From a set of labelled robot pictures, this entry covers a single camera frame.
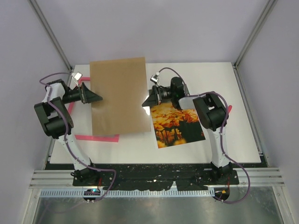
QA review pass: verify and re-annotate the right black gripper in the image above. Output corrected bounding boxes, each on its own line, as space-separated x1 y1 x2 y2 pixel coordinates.
142 85 175 107

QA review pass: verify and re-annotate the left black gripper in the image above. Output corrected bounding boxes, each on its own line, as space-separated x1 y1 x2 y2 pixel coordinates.
62 83 103 105

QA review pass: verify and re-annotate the orange flower photo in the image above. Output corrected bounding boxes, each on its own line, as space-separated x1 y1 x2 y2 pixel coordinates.
150 102 206 148

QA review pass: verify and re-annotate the brown frame backing board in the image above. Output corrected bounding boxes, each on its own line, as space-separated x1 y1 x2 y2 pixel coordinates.
90 57 150 135

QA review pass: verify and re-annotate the pink wooden photo frame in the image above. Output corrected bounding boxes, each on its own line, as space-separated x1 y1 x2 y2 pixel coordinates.
68 77 119 143

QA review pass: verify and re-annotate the red handled screwdriver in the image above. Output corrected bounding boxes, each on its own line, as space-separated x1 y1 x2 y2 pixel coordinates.
228 105 233 113

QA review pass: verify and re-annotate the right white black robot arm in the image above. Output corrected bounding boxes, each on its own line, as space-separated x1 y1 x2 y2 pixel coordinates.
142 74 233 184

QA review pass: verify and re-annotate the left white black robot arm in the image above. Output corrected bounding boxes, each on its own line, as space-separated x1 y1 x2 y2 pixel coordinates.
34 79 103 186

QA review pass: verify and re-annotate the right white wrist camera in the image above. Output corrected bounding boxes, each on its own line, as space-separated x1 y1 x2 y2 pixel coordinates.
150 72 160 84

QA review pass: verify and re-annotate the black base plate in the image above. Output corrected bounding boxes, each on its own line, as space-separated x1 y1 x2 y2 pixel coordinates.
45 163 240 191

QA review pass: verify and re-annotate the left aluminium corner post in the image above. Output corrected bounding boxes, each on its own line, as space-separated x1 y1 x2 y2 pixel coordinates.
28 0 73 71

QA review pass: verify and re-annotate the aluminium corner post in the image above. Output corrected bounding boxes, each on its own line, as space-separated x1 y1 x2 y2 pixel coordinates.
233 0 278 69
28 0 73 71

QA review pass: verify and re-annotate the white slotted cable duct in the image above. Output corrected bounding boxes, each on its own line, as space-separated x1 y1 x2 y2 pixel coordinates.
40 188 214 198

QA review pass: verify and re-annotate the aluminium front rail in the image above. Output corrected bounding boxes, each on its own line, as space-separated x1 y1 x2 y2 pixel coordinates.
29 168 285 191

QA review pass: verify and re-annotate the right aluminium corner post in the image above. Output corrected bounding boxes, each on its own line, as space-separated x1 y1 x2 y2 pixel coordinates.
233 0 278 69

